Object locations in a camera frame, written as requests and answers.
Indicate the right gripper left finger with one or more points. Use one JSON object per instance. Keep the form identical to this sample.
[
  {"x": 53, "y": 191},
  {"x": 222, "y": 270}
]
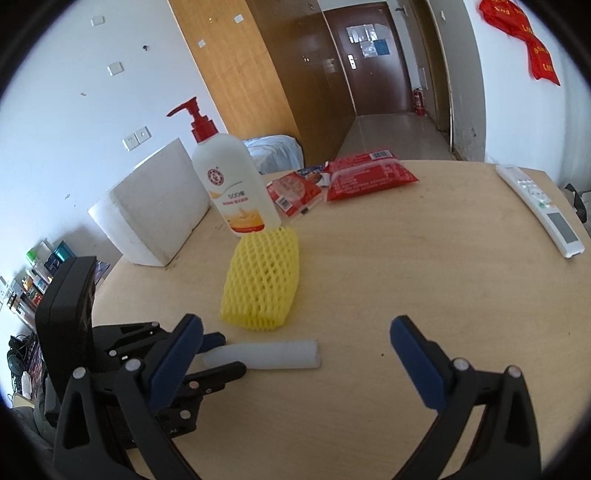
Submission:
[{"x": 141, "y": 388}]

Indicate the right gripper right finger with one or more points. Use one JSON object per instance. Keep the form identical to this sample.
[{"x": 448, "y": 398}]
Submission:
[{"x": 506, "y": 444}]

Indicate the white foam strip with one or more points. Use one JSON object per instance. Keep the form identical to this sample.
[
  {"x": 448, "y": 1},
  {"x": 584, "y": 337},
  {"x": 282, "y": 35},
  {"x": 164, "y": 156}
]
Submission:
[{"x": 292, "y": 355}]

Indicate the cluttered floor shelf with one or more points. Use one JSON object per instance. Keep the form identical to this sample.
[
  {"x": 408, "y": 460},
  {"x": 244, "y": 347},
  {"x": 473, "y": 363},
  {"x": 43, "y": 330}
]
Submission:
[{"x": 23, "y": 295}]

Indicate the white foam box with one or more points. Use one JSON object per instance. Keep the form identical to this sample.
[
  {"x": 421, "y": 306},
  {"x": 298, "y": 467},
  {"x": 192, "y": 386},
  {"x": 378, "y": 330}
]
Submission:
[{"x": 151, "y": 212}]

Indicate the yellow foam net sleeve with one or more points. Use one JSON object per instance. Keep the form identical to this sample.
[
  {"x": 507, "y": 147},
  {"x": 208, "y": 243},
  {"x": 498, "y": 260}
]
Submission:
[{"x": 262, "y": 280}]

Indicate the white remote control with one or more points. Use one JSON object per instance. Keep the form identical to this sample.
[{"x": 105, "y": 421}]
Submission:
[{"x": 550, "y": 217}]

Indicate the white lotion pump bottle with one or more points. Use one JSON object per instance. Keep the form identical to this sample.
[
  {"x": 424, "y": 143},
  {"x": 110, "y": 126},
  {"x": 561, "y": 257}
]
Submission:
[{"x": 226, "y": 169}]

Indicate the small red white packet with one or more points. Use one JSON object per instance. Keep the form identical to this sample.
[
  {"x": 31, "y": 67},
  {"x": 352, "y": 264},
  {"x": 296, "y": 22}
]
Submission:
[{"x": 293, "y": 195}]

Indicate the red snack packet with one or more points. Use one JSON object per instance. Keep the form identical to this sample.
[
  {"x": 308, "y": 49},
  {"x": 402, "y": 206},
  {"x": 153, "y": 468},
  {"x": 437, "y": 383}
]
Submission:
[{"x": 365, "y": 174}]

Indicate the wooden wardrobe panel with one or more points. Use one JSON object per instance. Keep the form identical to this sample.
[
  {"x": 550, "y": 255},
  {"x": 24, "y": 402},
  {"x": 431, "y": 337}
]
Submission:
[{"x": 237, "y": 68}]

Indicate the red fire extinguisher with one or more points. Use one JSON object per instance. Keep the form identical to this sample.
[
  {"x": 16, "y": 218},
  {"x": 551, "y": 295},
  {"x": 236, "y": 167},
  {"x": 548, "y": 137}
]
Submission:
[{"x": 419, "y": 104}]

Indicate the dark brown door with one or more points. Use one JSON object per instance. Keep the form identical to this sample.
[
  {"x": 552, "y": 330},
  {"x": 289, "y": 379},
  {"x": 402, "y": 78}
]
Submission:
[{"x": 373, "y": 58}]

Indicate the wall power socket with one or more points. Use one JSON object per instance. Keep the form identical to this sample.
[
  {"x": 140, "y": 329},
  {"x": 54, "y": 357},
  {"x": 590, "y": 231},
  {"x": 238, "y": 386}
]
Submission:
[{"x": 132, "y": 141}]

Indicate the red wall decoration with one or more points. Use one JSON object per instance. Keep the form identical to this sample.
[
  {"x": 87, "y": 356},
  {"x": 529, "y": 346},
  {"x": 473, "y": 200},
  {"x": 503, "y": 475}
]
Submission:
[{"x": 511, "y": 19}]

